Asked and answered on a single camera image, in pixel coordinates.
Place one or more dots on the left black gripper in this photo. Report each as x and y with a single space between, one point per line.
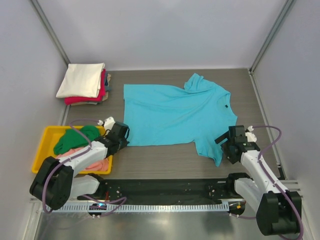
124 135

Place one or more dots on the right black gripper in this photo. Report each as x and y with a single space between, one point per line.
227 141

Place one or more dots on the cyan t shirt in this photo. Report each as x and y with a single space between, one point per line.
160 115

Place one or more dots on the yellow plastic tray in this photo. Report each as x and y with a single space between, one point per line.
50 138

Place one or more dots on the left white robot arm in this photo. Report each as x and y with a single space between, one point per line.
56 180

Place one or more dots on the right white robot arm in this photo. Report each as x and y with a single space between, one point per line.
278 210

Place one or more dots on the pink t shirt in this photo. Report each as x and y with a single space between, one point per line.
101 165

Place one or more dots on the folded red t shirt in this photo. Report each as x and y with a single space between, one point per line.
101 93

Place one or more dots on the green t shirt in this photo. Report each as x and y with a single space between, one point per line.
71 139

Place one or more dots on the folded blue t shirt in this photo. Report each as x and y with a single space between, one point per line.
107 82

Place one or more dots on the folded white t shirt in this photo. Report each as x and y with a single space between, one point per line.
81 80

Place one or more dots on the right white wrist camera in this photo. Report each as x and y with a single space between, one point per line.
251 137

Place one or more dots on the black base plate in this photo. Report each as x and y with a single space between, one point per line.
167 192

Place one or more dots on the slotted cable duct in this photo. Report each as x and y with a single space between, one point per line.
90 207

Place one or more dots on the right corner aluminium post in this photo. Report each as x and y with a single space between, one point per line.
280 19

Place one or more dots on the corner aluminium post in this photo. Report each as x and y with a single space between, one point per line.
280 19
50 31

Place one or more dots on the left corner aluminium post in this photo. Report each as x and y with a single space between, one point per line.
50 31

